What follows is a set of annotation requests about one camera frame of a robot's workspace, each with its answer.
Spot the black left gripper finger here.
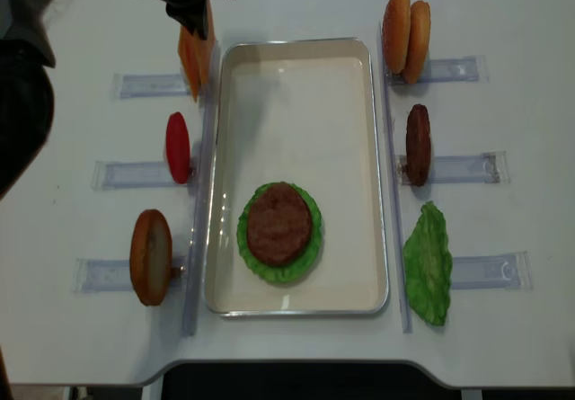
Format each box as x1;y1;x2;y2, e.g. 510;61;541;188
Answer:
180;8;209;40

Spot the orange cheese slice front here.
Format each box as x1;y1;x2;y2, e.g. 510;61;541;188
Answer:
191;1;216;87

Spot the orange cheese slice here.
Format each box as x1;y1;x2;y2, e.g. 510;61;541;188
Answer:
191;1;216;87
178;26;200;101

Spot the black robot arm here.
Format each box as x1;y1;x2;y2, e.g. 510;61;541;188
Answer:
1;0;213;193

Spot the orange cheese slice rear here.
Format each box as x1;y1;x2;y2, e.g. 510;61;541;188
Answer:
178;26;200;101

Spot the clear cheese holder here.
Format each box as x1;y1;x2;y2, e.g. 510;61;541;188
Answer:
112;74;190;99

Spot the red tomato slice standing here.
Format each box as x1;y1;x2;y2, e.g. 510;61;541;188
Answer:
165;112;190;184

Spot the brown meat patty on stack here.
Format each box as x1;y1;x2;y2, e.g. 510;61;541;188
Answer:
246;182;313;267

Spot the brown meat patty standing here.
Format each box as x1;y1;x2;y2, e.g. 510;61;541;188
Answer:
405;104;431;187

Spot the green lettuce leaf on stack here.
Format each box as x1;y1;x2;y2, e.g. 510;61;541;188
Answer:
236;182;323;284

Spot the green lettuce leaf standing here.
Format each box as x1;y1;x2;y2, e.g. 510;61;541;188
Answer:
402;200;453;326

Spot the clear lettuce holder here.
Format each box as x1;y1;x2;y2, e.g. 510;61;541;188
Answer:
451;252;533;290

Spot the white rectangular tray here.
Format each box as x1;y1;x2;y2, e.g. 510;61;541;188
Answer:
203;38;388;317

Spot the sesame bun top standing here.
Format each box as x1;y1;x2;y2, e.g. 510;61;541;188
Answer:
382;0;411;74

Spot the bun slice standing right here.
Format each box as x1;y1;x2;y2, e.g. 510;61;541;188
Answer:
402;0;431;84

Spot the bun slice standing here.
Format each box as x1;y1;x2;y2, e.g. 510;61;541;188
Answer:
402;0;431;84
129;209;173;307

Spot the bun slice standing left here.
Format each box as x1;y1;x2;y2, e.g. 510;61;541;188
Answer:
129;209;173;307

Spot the clear right bun holder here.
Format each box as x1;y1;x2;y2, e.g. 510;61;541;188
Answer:
388;54;488;87

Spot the clear bun holder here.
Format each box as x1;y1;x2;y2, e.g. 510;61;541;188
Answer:
388;54;488;87
71;257;186;294

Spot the clear left bun holder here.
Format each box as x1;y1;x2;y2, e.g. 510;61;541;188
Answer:
71;257;186;294

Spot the clear patty holder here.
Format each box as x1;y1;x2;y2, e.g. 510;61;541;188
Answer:
424;151;510;184

